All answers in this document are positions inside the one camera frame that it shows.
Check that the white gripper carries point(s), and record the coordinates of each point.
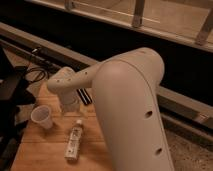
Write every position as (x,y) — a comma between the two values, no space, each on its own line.
(69,102)

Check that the white labelled plastic bottle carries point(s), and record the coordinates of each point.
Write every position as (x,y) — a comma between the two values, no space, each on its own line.
(72,150)

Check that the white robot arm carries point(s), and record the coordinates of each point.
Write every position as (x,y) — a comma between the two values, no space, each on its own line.
(124,96)

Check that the translucent plastic cup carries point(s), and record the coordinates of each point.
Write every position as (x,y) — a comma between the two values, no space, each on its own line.
(41,115)

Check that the black equipment on left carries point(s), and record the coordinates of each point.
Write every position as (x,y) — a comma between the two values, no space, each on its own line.
(13,92)

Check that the metal rail beam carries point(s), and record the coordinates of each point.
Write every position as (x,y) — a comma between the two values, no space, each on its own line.
(187,88)

